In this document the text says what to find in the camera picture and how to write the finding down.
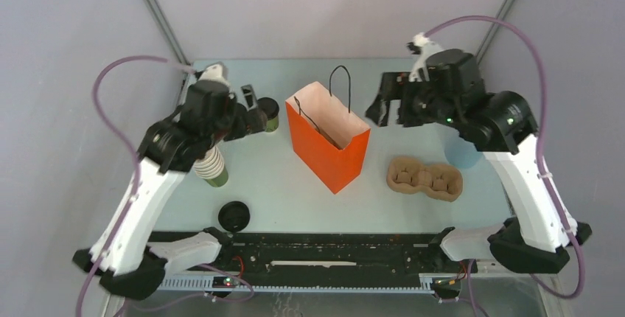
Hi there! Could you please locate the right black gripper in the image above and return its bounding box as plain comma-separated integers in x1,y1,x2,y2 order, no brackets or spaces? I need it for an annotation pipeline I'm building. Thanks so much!
363,73,458,130

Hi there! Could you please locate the orange paper bag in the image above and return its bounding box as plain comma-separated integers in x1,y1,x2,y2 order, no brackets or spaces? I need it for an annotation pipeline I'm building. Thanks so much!
285,65,371,194

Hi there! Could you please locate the brown pulp cup carrier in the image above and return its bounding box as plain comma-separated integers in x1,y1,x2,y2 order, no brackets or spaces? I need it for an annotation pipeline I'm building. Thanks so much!
386,156,464,202

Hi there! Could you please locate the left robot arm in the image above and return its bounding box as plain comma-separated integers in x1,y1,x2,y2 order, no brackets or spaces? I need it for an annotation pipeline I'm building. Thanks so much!
72,80,267,301

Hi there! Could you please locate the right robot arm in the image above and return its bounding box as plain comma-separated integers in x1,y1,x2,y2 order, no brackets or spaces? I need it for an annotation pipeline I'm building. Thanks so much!
366,49,592,274

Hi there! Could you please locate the stack of paper cups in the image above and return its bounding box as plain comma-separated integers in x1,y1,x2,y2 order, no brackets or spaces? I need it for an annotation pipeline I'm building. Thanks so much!
192,147,229,187

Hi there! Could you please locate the blue cup of stirrers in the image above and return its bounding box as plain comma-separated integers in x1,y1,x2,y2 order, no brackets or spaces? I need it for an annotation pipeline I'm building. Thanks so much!
443,136,483,170

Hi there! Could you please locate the stack of black lids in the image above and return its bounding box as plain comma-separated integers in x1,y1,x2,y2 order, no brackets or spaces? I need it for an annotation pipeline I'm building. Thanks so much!
217,201,251,233

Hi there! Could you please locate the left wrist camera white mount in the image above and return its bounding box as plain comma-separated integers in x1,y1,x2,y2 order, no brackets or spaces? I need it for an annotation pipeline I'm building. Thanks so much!
195,62,231,88

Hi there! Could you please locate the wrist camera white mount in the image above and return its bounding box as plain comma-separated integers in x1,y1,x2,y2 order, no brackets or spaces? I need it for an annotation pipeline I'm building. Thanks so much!
195,62,231,88
406,32,444,83

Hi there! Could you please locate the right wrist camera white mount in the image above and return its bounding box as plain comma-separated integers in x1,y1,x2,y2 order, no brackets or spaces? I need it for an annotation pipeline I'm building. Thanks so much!
406,32,444,83

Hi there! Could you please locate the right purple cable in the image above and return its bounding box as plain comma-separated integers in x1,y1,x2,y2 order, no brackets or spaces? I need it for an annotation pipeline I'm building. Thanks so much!
425,15,587,317

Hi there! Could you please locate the purple cable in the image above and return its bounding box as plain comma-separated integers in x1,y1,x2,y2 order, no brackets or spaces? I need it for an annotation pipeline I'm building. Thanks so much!
74,55,255,317
425,15,587,317

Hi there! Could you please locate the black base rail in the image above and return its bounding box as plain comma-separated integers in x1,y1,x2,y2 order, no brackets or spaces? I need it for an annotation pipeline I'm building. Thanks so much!
156,230,489,290

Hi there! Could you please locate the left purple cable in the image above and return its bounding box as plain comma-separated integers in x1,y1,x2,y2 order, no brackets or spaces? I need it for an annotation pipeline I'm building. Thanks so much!
74,55,255,317

